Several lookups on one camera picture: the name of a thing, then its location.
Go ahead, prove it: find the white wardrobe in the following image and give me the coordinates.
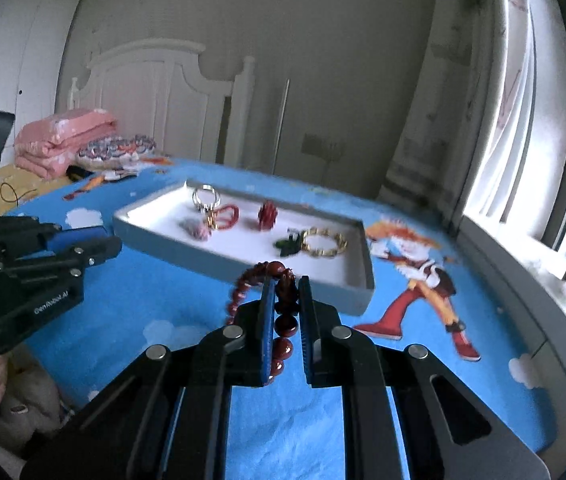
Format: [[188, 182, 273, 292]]
[[0, 0, 86, 162]]

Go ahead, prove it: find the thin black cable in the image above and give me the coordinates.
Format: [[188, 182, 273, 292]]
[[0, 179, 40, 207]]

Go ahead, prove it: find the wall socket plate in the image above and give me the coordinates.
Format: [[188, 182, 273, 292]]
[[301, 132, 347, 159]]

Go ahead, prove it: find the gold link bracelet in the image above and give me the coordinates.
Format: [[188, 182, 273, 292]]
[[300, 227, 349, 260]]

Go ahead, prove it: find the pink folded blanket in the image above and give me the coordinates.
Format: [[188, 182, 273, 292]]
[[13, 108, 119, 180]]

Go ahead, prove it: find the thin white pole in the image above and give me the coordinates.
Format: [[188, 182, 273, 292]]
[[271, 78, 292, 176]]

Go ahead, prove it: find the yellow floral sheet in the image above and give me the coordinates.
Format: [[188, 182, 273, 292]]
[[0, 162, 72, 214]]

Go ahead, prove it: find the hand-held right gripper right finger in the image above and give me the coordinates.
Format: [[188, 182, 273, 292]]
[[298, 275, 550, 480]]

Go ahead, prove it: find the blue cartoon printed bedsheet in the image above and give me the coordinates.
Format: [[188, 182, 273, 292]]
[[5, 157, 560, 480]]

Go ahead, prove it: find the white jewelry tray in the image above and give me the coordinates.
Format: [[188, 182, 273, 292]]
[[113, 179, 375, 316]]

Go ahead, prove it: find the red and gold bracelet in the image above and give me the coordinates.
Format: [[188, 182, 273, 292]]
[[205, 203, 241, 232]]

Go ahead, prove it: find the pale striped curtain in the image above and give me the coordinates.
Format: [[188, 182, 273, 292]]
[[377, 0, 566, 222]]

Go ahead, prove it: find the red braided bracelet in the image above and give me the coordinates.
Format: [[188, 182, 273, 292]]
[[256, 200, 278, 231]]

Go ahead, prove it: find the person's beige clothing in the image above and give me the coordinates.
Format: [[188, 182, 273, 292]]
[[0, 342, 94, 463]]

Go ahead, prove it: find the round patterned cushion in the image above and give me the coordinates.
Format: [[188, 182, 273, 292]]
[[75, 133, 158, 171]]

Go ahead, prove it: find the silver ring bracelet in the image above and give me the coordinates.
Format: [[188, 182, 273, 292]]
[[191, 184, 222, 211]]

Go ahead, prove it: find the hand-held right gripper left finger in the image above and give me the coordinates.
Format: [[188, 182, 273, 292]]
[[20, 275, 277, 480]]

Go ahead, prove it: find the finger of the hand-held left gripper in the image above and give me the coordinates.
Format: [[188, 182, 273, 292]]
[[0, 235, 124, 282], [0, 215, 110, 253]]

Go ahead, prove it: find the white bed headboard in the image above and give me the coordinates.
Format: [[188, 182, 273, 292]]
[[67, 37, 257, 167]]

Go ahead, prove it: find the dark red bead bracelet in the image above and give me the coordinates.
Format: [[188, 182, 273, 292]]
[[225, 260, 300, 381]]

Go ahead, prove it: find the dark green hair clip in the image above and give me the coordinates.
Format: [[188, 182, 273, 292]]
[[273, 229, 304, 257]]

